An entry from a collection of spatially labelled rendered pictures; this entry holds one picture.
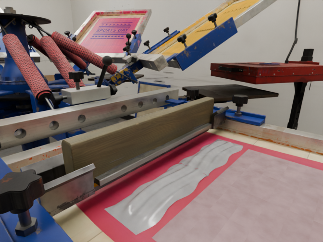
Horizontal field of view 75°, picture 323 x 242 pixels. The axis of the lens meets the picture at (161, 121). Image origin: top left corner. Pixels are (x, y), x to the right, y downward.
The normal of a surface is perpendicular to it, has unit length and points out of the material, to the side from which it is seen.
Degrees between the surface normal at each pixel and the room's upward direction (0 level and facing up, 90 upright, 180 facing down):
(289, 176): 0
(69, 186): 90
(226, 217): 0
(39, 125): 90
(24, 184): 0
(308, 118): 90
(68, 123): 90
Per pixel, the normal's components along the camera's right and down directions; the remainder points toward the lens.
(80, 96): 0.76, 0.21
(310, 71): 0.29, 0.32
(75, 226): 0.00, -0.95
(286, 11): -0.66, 0.23
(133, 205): 0.46, -0.75
